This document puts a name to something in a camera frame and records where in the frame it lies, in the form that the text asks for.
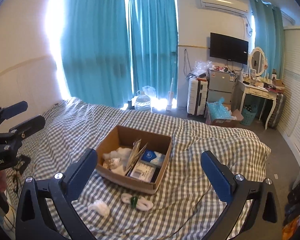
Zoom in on blue tissue pack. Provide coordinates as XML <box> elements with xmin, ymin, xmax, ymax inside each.
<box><xmin>140</xmin><ymin>150</ymin><xmax>166</xmax><ymax>168</ymax></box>

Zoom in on cream cloth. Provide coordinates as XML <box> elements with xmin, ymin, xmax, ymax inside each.
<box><xmin>102</xmin><ymin>158</ymin><xmax>122</xmax><ymax>173</ymax></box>

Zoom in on person's left hand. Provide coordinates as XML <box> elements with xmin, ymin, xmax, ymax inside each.
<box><xmin>0</xmin><ymin>171</ymin><xmax>7</xmax><ymax>193</ymax></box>

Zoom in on small white sock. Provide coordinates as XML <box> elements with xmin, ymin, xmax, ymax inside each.
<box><xmin>88</xmin><ymin>200</ymin><xmax>110</xmax><ymax>217</ymax></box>

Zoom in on checked bed sheet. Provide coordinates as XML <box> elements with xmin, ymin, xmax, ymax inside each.
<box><xmin>7</xmin><ymin>99</ymin><xmax>271</xmax><ymax>239</ymax></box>

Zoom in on white louvred wardrobe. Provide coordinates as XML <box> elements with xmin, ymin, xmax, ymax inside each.
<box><xmin>278</xmin><ymin>26</ymin><xmax>300</xmax><ymax>166</ymax></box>

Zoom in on cardboard box on floor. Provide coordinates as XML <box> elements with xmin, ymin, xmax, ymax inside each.
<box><xmin>205</xmin><ymin>103</ymin><xmax>244</xmax><ymax>128</ymax></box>

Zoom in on white sock pile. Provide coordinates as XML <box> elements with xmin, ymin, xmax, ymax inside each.
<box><xmin>102</xmin><ymin>147</ymin><xmax>132</xmax><ymax>176</ymax></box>

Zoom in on teal laundry basket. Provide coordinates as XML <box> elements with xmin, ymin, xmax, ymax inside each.
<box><xmin>240</xmin><ymin>105</ymin><xmax>257</xmax><ymax>126</ymax></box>

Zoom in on white labelled package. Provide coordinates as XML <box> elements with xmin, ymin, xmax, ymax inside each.
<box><xmin>129</xmin><ymin>161</ymin><xmax>156</xmax><ymax>183</ymax></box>

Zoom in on clear plastic packet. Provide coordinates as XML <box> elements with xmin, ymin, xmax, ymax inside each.
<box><xmin>125</xmin><ymin>139</ymin><xmax>147</xmax><ymax>173</ymax></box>

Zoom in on brown cardboard box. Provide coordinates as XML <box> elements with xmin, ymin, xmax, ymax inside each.
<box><xmin>96</xmin><ymin>126</ymin><xmax>172</xmax><ymax>194</ymax></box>

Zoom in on large teal curtain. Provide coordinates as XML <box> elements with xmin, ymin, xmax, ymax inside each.
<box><xmin>61</xmin><ymin>0</ymin><xmax>132</xmax><ymax>108</ymax></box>

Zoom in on blue plastic bag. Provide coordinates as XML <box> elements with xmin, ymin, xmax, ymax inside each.
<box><xmin>207</xmin><ymin>97</ymin><xmax>236</xmax><ymax>121</ymax></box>

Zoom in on clear water jug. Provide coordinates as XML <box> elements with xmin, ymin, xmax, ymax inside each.
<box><xmin>135</xmin><ymin>91</ymin><xmax>152</xmax><ymax>112</ymax></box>

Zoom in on white dressing table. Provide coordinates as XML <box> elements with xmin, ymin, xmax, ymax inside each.
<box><xmin>237</xmin><ymin>81</ymin><xmax>277</xmax><ymax>130</ymax></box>

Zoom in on silver mini fridge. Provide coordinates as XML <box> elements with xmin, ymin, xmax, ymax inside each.
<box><xmin>207</xmin><ymin>69</ymin><xmax>236</xmax><ymax>105</ymax></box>

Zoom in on white suitcase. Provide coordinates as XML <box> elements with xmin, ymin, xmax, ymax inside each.
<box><xmin>187</xmin><ymin>77</ymin><xmax>208</xmax><ymax>116</ymax></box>

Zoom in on oval vanity mirror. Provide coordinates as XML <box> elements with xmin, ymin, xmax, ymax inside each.
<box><xmin>248</xmin><ymin>47</ymin><xmax>267</xmax><ymax>76</ymax></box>

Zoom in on clear plastic bag on suitcase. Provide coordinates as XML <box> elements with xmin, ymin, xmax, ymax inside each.
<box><xmin>192</xmin><ymin>61</ymin><xmax>213</xmax><ymax>76</ymax></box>

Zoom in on narrow teal curtain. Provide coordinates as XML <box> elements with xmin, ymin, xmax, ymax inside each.
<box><xmin>129</xmin><ymin>0</ymin><xmax>178</xmax><ymax>99</ymax></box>

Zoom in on teal curtain by wardrobe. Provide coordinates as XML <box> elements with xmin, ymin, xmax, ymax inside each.
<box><xmin>249</xmin><ymin>0</ymin><xmax>285</xmax><ymax>79</ymax></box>

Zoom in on white air conditioner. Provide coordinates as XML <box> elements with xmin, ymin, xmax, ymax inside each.
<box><xmin>200</xmin><ymin>0</ymin><xmax>249</xmax><ymax>17</ymax></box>

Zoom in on black charger and cables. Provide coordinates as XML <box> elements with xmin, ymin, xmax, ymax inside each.
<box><xmin>5</xmin><ymin>154</ymin><xmax>32</xmax><ymax>196</ymax></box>

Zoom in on black wall television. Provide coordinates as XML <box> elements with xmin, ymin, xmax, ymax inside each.
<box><xmin>210</xmin><ymin>33</ymin><xmax>249</xmax><ymax>64</ymax></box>

